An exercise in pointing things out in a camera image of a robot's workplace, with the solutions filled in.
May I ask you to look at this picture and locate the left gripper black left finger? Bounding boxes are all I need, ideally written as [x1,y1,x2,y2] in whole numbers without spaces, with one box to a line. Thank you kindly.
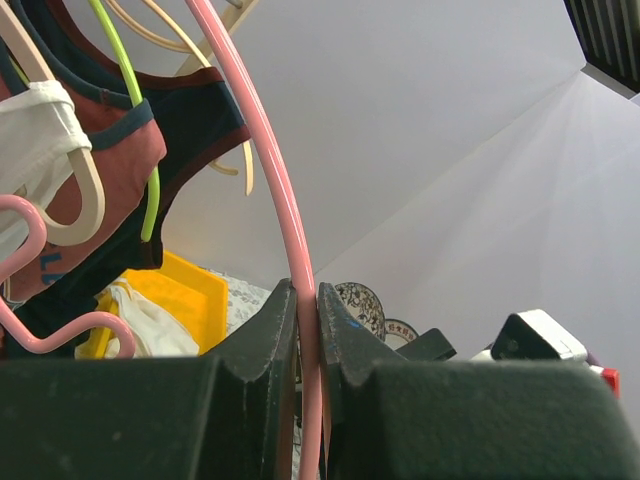
[1,280,297,479]

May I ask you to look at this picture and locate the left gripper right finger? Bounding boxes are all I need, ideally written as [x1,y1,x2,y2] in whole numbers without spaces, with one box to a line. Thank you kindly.
[318,283,639,479]

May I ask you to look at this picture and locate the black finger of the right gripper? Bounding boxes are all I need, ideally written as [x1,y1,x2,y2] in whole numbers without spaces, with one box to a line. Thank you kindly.
[397,328,457,361]

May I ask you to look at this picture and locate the pink plastic hanger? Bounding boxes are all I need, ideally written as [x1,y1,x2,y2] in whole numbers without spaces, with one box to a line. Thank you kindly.
[1,1,322,479]

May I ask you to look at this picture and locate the lime green hanger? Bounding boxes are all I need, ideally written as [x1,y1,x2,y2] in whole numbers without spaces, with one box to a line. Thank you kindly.
[89,0,161,241]

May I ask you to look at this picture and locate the red teal tank top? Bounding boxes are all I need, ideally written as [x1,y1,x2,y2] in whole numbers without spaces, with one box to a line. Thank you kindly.
[8,33,166,303]

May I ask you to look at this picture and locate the navy maroon tank top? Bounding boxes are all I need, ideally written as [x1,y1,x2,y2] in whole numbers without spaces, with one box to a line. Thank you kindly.
[11,1,250,338]

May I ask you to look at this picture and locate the cream white tank top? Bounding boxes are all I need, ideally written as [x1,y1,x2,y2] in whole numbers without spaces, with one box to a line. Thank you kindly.
[0,79,94,246]

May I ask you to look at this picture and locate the beige wooden hanger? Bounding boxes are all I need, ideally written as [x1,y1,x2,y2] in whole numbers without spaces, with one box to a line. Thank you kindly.
[106,0,257,196]

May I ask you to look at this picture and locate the beige hanger under white top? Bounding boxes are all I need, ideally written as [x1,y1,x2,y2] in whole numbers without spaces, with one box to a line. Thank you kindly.
[0,0,107,247]

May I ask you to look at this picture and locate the floral patterned plate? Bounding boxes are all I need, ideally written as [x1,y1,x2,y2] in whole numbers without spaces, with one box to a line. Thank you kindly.
[335,282,386,341]

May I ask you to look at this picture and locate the floral tablecloth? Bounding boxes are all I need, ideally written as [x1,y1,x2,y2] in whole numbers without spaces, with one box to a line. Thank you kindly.
[209,269,271,336]

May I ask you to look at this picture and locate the yellow plastic bin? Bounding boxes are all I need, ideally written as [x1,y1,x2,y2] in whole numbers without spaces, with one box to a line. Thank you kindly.
[109,251,228,355]

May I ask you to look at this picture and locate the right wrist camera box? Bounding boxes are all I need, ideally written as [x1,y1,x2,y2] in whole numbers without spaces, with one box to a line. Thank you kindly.
[471,309,620,398]

